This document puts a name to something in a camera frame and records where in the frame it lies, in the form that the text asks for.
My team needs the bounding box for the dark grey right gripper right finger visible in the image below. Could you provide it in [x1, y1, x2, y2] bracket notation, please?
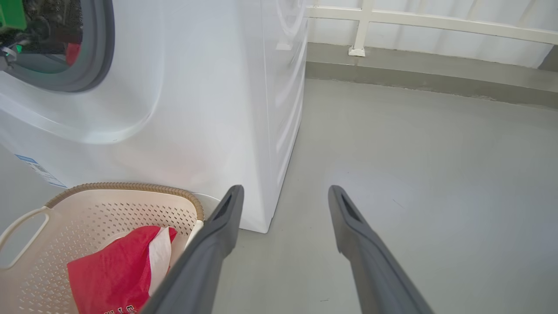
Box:
[327, 185, 435, 314]

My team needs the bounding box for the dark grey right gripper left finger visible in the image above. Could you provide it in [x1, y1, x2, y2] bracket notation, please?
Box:
[140, 184, 245, 314]

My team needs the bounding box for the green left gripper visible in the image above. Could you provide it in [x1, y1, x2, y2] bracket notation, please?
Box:
[0, 0, 49, 70]

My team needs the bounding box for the red jersey with white logo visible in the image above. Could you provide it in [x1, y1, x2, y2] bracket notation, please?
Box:
[67, 225, 178, 314]

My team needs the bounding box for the cream perforated laundry basket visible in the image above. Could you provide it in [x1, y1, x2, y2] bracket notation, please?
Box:
[0, 182, 205, 314]

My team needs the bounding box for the white front-load washing machine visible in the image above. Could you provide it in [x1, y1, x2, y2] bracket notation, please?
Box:
[0, 0, 309, 234]

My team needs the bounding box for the steel perforated washer drum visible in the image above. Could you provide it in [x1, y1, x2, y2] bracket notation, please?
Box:
[22, 0, 83, 44]

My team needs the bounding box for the blue energy label sticker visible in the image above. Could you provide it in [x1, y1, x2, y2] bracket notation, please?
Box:
[14, 154, 68, 189]

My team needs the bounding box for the white metal railing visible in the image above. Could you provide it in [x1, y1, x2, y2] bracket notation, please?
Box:
[306, 0, 558, 57]

